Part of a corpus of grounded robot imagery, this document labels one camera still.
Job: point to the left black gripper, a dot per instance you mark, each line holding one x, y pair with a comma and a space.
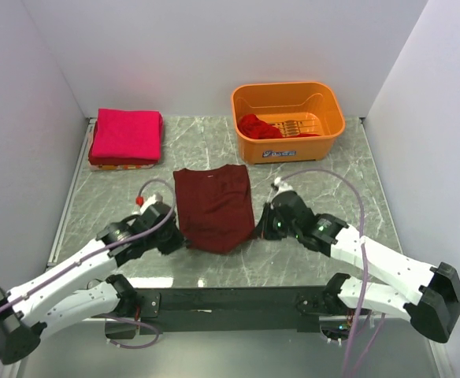
178, 239

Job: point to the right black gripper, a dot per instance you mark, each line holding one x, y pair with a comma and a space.
263, 229

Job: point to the dark maroon t-shirt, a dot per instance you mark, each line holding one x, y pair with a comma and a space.
214, 208

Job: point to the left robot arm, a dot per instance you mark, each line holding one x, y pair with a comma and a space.
84, 285

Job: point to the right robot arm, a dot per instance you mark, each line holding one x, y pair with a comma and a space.
426, 296

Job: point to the red t-shirt in basket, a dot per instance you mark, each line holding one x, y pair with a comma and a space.
254, 128

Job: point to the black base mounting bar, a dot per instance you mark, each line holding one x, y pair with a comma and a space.
210, 309

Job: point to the orange plastic basket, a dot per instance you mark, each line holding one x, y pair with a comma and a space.
312, 103

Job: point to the folded pink t-shirt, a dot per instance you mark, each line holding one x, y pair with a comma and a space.
110, 117

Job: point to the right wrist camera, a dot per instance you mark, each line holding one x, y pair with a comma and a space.
280, 186

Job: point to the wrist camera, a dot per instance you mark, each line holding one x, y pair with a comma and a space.
280, 186
144, 202

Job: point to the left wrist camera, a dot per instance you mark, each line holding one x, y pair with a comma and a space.
144, 202

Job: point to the aluminium frame rail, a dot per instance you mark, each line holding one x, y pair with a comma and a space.
57, 203

